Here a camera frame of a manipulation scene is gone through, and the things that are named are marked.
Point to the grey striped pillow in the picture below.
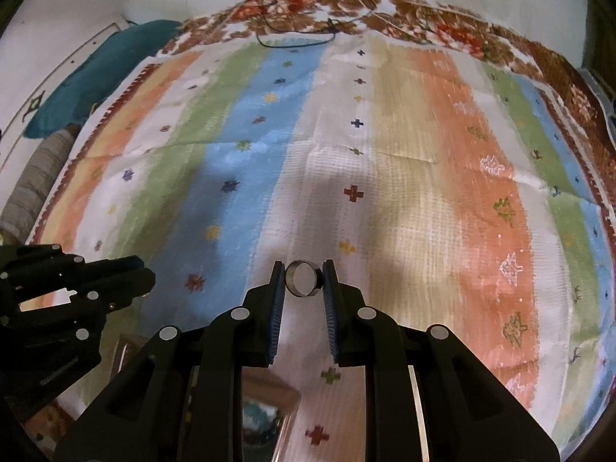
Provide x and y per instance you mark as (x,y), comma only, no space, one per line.
(33,178)

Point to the striped pastel blanket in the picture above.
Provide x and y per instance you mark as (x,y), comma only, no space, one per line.
(414,178)

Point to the white headboard panel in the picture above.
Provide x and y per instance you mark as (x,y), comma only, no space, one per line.
(29,86)

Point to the clear plastic box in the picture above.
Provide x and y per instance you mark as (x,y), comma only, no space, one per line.
(288,423)

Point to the teal pillow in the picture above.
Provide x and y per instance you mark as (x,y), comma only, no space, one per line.
(101,72)

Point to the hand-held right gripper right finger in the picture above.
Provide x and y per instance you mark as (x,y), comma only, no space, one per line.
(331,313)

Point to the brown floral bedsheet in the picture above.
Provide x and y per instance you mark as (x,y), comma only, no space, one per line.
(433,19)

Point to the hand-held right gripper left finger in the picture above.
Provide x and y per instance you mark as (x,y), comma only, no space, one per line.
(276,308)

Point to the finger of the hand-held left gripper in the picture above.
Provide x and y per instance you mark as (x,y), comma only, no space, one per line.
(96,269)
(125,288)

